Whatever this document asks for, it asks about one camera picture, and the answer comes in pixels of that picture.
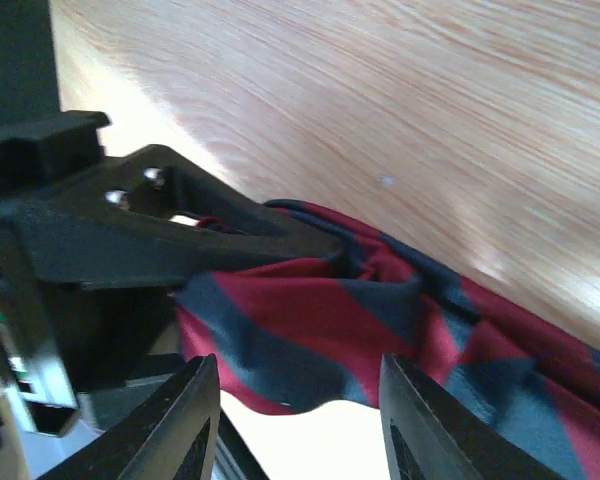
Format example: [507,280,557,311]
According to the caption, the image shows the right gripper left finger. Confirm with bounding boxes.
[43,354,220,480]

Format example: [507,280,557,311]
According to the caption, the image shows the red navy striped tie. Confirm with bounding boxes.
[176,200,600,479]

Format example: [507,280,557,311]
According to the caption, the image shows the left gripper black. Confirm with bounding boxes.
[0,111,340,437]

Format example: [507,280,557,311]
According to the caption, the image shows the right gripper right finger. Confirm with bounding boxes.
[379,353,561,479]

